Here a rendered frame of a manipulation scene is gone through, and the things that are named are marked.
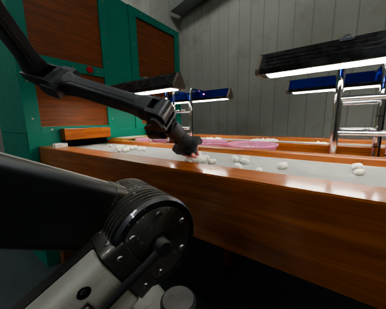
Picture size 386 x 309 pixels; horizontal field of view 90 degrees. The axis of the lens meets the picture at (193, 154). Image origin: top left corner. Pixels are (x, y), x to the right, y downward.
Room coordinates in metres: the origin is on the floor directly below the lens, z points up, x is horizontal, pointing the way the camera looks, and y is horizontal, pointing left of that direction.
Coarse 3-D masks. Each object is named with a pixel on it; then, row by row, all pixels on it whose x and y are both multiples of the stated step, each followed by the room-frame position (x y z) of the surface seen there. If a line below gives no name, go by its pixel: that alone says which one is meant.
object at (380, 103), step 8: (384, 64) 0.83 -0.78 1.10; (336, 72) 0.97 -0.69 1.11; (384, 72) 0.82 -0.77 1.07; (384, 80) 0.82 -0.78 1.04; (384, 88) 0.81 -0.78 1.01; (344, 104) 0.89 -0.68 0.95; (352, 104) 0.87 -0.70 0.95; (360, 104) 0.86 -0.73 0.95; (384, 104) 0.81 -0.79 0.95; (376, 112) 0.83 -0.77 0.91; (384, 112) 0.82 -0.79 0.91; (376, 120) 0.82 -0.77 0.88; (384, 120) 0.81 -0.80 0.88; (344, 128) 0.88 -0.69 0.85; (352, 128) 0.87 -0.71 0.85; (360, 128) 0.85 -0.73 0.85; (368, 128) 0.84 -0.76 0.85; (376, 128) 0.82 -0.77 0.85; (376, 144) 0.81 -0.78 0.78; (328, 152) 0.91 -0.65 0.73; (376, 152) 0.81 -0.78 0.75
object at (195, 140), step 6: (186, 132) 0.66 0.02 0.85; (186, 138) 0.65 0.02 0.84; (192, 138) 0.69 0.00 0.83; (198, 138) 0.67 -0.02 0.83; (174, 144) 0.71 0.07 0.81; (180, 144) 0.64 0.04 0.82; (186, 144) 0.65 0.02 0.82; (192, 144) 0.67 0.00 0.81; (198, 144) 0.66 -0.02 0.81; (174, 150) 0.69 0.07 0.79; (180, 150) 0.68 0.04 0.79; (186, 150) 0.66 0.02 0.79; (192, 150) 0.65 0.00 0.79
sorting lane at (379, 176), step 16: (112, 144) 1.36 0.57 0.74; (176, 160) 0.76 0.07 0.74; (224, 160) 0.74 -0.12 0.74; (256, 160) 0.73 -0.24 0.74; (272, 160) 0.72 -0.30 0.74; (288, 160) 0.72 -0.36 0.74; (304, 176) 0.51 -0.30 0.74; (320, 176) 0.50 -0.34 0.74; (336, 176) 0.50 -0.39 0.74; (352, 176) 0.50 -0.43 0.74; (368, 176) 0.50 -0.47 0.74; (384, 176) 0.49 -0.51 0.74
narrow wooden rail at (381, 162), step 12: (132, 144) 1.27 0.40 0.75; (144, 144) 1.21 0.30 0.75; (156, 144) 1.14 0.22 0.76; (168, 144) 1.09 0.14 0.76; (264, 156) 0.79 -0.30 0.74; (276, 156) 0.76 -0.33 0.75; (288, 156) 0.74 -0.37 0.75; (300, 156) 0.71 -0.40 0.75; (312, 156) 0.69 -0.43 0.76; (324, 156) 0.67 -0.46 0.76; (336, 156) 0.65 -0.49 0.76; (348, 156) 0.64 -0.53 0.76; (360, 156) 0.64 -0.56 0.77; (372, 156) 0.64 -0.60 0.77
